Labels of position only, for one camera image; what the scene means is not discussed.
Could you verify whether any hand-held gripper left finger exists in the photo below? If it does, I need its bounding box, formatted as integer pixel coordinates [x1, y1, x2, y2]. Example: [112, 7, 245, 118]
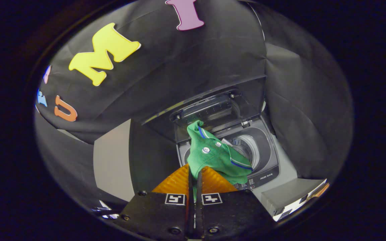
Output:
[119, 163, 193, 239]

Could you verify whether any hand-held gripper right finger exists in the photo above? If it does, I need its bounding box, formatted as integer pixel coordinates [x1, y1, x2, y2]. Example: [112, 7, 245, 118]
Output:
[196, 166, 275, 240]

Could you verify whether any green polo shirt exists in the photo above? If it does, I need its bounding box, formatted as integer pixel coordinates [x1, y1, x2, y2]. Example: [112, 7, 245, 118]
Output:
[186, 120, 254, 201]

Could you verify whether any dark grey washing machine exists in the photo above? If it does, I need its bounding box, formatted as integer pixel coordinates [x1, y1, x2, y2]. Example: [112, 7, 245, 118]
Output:
[176, 115, 280, 192]

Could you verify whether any white board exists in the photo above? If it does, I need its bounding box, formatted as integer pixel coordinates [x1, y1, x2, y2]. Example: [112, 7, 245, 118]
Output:
[92, 200, 120, 220]

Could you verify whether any grey box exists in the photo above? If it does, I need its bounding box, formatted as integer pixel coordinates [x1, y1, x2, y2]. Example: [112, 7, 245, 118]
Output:
[261, 178, 327, 216]

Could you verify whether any light grey stand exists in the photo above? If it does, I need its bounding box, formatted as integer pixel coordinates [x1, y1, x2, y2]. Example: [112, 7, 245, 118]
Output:
[93, 119, 136, 202]

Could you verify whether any white orange printed item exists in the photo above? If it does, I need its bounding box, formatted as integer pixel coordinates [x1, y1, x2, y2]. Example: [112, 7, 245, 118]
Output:
[273, 183, 330, 221]

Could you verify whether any black backdrop cloth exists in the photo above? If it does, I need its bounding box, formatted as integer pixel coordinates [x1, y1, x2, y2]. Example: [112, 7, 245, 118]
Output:
[34, 0, 354, 208]

